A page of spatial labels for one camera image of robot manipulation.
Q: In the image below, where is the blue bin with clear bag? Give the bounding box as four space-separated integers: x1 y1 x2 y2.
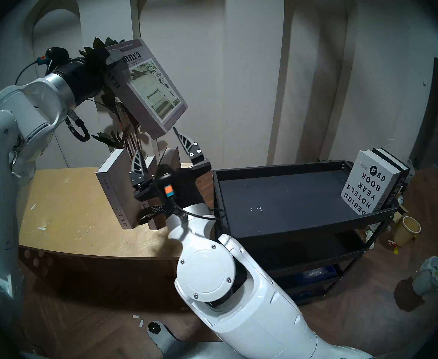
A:
298 267 339 284

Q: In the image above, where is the grey iaura book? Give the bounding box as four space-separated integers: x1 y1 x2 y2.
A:
105 38 188 140

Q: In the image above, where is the white trash bin with bag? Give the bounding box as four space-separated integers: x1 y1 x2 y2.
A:
412 256 438 296

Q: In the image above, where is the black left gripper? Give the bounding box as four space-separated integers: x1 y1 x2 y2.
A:
64 49 122 105

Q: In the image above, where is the light wooden display table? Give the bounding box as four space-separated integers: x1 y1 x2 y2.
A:
17 163 197 265

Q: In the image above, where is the black CENTURY book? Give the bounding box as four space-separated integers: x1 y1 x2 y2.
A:
372 148 411 210

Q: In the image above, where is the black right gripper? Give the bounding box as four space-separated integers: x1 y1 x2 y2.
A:
130 126 212 213

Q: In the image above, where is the grey Discontent book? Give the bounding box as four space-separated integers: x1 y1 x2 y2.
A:
144 155 167 230

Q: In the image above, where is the dark grey door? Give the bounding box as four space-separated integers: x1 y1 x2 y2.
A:
410 52 438 170

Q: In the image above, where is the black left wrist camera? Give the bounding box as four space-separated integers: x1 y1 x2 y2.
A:
45 47 70 69

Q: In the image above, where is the black metal shelf cart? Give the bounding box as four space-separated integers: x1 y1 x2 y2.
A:
213 159 399 306

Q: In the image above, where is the large grey SPECIAL ISSUE book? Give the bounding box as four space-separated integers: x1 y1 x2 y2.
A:
96 148 143 230

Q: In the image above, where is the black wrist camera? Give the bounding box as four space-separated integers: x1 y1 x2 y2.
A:
45 47 70 69
155 165 174 198

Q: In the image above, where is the silver book small black lettering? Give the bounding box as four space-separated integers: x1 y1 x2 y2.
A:
341 150 402 215

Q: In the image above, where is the tall green potted plant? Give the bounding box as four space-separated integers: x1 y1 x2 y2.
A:
78 37 156 165

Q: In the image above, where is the grey metal robot base plate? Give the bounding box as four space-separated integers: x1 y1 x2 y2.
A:
147 321 223 359

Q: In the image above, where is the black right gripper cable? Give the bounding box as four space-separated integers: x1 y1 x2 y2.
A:
139 204 227 226

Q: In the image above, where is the yellow plastic bucket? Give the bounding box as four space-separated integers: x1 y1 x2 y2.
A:
392 215 421 247

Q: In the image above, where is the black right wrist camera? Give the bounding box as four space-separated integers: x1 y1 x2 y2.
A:
155 165 174 198

